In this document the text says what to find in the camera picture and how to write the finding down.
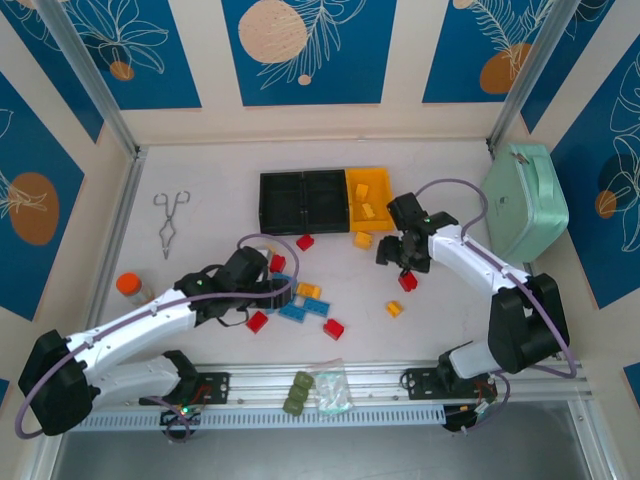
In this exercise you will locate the metal tongs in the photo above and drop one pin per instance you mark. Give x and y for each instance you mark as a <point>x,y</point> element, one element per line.
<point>166,250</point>

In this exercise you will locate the aluminium frame post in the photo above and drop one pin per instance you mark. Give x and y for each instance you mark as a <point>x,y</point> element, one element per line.
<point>90,80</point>
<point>535,75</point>

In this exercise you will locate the black plastic bin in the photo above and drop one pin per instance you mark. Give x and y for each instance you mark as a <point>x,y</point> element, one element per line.
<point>281,205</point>
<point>326,202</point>

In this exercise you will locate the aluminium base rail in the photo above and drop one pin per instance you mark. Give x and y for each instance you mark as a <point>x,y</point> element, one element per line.
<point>380,382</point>

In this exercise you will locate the yellow plastic bin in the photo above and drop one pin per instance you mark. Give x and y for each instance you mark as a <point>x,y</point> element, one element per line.
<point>382,192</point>

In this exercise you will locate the clear plastic bag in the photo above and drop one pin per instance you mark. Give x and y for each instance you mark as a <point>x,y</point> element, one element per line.
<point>330,387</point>

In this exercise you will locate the aluminium table side rail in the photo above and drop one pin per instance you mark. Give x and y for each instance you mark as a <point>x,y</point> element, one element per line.
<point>117,235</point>

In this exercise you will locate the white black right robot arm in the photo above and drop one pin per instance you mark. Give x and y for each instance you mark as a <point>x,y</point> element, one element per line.
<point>475,260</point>

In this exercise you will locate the olive green brick stack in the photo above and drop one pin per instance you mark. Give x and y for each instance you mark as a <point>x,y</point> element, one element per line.
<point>298,392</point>

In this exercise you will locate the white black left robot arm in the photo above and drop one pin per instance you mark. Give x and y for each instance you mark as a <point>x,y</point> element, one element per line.
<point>135,320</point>

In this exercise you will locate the curved yellow lego brick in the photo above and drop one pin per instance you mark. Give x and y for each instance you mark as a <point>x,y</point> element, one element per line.
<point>308,289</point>

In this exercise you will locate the mint green zip case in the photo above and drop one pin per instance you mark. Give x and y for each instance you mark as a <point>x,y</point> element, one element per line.
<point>525,210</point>

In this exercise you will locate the long blue lego brick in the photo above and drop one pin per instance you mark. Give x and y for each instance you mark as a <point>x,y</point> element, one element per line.
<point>315,306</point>

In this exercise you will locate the red lego brick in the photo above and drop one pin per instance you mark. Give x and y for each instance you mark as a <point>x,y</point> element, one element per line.
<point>278,263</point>
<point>257,322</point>
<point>333,329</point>
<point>305,242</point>
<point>408,283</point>

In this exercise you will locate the orange cap bottle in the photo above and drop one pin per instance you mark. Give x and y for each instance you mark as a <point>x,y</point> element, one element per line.
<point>129,284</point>

